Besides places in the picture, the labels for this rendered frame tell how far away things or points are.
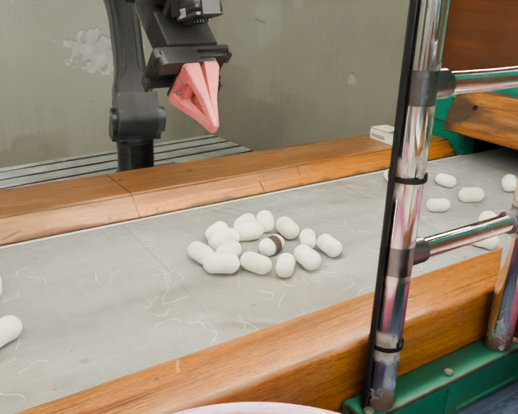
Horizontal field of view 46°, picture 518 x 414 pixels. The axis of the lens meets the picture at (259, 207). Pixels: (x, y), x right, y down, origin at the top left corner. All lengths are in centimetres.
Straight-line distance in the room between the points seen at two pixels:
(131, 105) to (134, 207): 30
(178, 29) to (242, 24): 204
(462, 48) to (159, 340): 77
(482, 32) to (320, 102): 142
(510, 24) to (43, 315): 80
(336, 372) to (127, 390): 16
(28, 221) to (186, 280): 21
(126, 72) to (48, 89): 169
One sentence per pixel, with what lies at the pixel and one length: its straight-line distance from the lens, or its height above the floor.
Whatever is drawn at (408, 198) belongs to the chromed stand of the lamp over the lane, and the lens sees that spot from 41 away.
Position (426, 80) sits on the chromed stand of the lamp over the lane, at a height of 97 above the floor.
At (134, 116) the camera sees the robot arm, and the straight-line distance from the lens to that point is 101.
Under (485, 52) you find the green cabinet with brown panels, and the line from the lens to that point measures 107.
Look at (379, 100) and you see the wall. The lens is 222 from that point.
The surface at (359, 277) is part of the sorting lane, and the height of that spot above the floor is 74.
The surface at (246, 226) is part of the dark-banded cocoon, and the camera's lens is 67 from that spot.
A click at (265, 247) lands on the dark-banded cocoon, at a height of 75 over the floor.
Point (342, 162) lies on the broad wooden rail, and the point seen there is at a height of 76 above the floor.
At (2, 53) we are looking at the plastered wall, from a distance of 263.
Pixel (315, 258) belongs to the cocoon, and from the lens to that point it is 61.
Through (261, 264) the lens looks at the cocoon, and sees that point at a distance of 60.
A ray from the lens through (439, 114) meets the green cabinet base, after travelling 112.
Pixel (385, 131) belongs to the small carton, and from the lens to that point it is 102.
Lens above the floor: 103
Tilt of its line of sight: 21 degrees down
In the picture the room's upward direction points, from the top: 2 degrees clockwise
